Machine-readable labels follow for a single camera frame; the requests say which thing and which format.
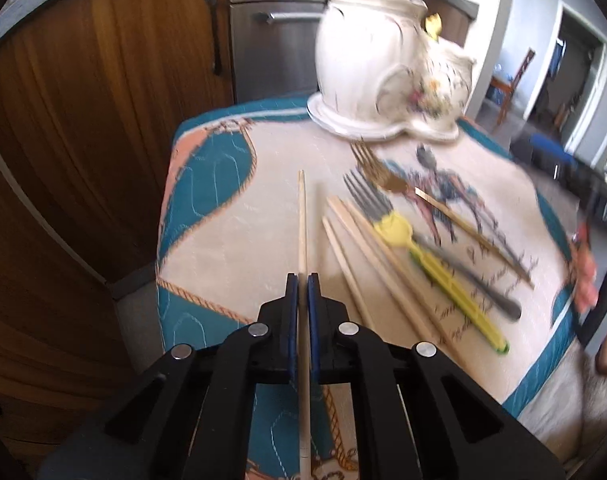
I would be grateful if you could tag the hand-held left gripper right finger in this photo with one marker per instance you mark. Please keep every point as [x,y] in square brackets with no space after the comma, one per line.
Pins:
[313,310]

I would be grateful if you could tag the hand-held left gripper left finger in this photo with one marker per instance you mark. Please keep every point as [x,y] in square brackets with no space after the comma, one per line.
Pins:
[292,310]

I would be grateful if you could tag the grey metal fork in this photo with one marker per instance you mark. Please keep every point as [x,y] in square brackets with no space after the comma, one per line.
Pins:
[366,197]

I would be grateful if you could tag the gold fork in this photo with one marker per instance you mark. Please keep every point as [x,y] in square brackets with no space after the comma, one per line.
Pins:
[391,184]

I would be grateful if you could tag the white ceramic utensil holder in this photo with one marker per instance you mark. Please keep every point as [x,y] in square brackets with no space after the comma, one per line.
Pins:
[353,60]

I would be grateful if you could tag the person's right hand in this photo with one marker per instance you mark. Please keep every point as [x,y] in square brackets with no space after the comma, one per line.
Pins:
[585,270]

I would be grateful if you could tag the printed tablecloth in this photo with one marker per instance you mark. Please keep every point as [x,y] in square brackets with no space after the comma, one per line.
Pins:
[263,220]

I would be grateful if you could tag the wooden chair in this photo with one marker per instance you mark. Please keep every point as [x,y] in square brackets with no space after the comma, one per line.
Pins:
[521,72]

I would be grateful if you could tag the stainless steel oven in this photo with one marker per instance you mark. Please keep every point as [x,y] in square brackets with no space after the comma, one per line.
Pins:
[268,60]

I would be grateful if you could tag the yellow utensil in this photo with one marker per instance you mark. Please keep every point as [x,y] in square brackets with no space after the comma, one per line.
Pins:
[432,25]

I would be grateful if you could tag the white door frame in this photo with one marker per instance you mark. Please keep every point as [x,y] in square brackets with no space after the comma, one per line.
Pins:
[558,10]

